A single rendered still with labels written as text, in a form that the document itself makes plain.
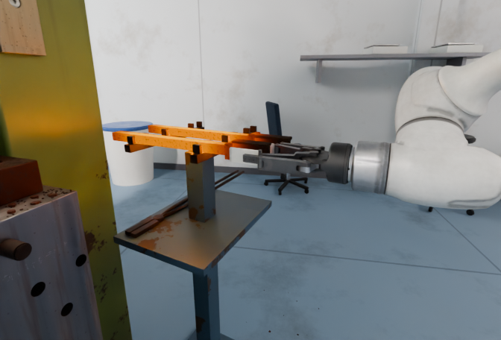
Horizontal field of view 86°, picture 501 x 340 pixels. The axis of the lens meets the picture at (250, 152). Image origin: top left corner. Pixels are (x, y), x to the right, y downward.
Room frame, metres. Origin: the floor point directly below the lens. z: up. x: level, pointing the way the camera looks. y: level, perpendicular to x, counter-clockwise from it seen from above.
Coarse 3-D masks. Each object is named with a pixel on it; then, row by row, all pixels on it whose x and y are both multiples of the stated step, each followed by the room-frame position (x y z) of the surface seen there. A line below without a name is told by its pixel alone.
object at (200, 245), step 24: (216, 192) 0.94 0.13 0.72; (168, 216) 0.76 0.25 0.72; (216, 216) 0.76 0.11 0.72; (240, 216) 0.76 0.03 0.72; (120, 240) 0.64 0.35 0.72; (144, 240) 0.63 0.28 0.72; (168, 240) 0.63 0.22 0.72; (192, 240) 0.63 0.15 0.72; (216, 240) 0.63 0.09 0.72; (192, 264) 0.53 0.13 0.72
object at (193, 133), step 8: (152, 128) 0.83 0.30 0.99; (160, 128) 0.81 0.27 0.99; (168, 128) 0.80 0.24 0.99; (176, 128) 0.78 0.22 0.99; (184, 128) 0.78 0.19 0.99; (192, 128) 0.78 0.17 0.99; (192, 136) 0.75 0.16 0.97; (200, 136) 0.74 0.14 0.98; (208, 136) 0.73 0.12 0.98; (216, 136) 0.71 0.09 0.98; (232, 136) 0.69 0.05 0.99; (240, 136) 0.68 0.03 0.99; (248, 136) 0.66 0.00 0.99; (256, 136) 0.66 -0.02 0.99; (264, 136) 0.65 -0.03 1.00; (272, 136) 0.64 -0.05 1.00; (280, 136) 0.64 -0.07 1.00; (288, 136) 0.64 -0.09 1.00
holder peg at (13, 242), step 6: (6, 240) 0.38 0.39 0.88; (12, 240) 0.38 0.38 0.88; (18, 240) 0.39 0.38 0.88; (0, 246) 0.37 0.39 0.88; (6, 246) 0.37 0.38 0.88; (12, 246) 0.37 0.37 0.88; (18, 246) 0.36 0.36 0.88; (24, 246) 0.37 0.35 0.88; (30, 246) 0.38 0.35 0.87; (0, 252) 0.37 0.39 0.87; (6, 252) 0.36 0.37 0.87; (12, 252) 0.36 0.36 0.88; (18, 252) 0.36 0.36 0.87; (24, 252) 0.37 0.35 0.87; (30, 252) 0.38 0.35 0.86; (12, 258) 0.36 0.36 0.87; (18, 258) 0.36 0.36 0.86; (24, 258) 0.37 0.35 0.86
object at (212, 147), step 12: (120, 132) 0.72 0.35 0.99; (132, 132) 0.72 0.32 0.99; (144, 144) 0.67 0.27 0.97; (156, 144) 0.65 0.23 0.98; (168, 144) 0.64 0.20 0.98; (180, 144) 0.62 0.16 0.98; (192, 144) 0.60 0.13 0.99; (204, 144) 0.59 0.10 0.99; (216, 144) 0.58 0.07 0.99; (228, 144) 0.55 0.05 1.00; (240, 144) 0.56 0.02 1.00; (252, 144) 0.54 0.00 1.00; (264, 144) 0.53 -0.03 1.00; (228, 156) 0.55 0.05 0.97
